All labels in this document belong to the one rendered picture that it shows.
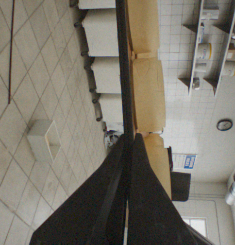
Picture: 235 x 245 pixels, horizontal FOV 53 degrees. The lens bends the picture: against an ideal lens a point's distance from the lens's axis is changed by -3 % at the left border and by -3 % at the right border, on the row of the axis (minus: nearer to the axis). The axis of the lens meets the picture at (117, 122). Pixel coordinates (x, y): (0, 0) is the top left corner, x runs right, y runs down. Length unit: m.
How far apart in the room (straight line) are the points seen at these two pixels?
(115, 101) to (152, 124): 3.62
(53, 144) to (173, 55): 2.47
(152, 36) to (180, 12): 3.50
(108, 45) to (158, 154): 3.04
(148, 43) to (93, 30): 2.95
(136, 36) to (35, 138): 1.85
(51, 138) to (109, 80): 1.57
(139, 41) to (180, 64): 3.92
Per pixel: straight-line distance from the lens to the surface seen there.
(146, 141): 0.22
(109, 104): 3.82
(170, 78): 4.24
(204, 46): 3.72
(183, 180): 0.61
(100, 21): 3.05
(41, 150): 2.06
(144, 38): 0.16
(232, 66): 3.97
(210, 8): 3.48
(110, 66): 3.36
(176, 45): 3.89
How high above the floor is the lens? 0.99
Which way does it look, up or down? 9 degrees down
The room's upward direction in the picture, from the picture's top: 91 degrees clockwise
